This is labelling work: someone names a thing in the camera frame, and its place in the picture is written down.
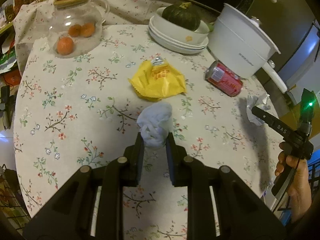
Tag white bowl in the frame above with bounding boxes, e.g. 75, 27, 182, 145
150, 7, 209, 45

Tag green kabocha squash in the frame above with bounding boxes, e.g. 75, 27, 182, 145
162, 2, 201, 31

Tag white electric cooking pot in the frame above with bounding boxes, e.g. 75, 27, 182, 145
207, 3, 287, 93

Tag yellow snack wrapper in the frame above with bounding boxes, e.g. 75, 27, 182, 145
129, 57, 187, 102

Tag floral tablecloth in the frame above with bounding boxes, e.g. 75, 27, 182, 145
14, 0, 280, 239

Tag white tissue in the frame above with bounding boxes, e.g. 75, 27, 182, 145
137, 102, 173, 149

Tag red milk drink can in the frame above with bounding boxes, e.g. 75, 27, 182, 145
204, 60, 243, 96

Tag wooden shelf unit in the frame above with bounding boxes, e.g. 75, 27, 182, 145
1, 23, 21, 87

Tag stacked white plates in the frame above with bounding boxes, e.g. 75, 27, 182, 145
148, 23, 209, 55

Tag crumpled silver foil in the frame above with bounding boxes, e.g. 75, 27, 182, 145
246, 93, 271, 126

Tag right hand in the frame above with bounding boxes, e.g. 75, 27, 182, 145
274, 141, 313, 223

